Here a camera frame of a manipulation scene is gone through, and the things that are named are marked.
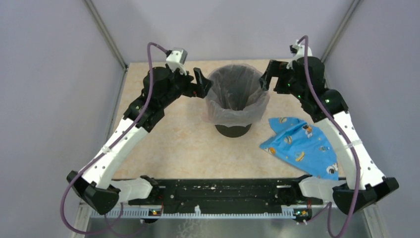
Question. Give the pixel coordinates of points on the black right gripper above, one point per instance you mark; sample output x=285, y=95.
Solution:
x=275, y=69

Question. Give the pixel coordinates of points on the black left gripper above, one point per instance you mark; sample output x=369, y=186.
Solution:
x=200, y=89

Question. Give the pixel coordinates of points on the translucent pink trash bag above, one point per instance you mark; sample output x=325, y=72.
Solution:
x=236, y=97

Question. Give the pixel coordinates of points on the black plastic trash bin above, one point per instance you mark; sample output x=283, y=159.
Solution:
x=233, y=131

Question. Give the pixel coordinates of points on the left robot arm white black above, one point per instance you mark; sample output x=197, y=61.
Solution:
x=94, y=183

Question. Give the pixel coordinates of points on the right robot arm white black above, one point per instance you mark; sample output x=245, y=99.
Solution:
x=364, y=183

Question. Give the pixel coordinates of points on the blue cartoon printed bag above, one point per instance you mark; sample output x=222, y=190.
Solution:
x=303, y=146

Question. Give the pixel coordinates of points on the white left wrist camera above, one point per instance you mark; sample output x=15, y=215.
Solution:
x=175, y=59

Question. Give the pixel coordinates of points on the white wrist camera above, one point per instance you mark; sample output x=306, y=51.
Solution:
x=298, y=51
x=175, y=59

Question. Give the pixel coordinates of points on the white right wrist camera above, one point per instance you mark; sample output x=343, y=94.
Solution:
x=298, y=51

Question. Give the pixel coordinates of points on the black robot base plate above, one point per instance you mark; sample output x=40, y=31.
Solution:
x=226, y=196

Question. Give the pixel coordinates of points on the white slotted cable duct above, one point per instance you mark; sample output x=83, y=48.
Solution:
x=147, y=213

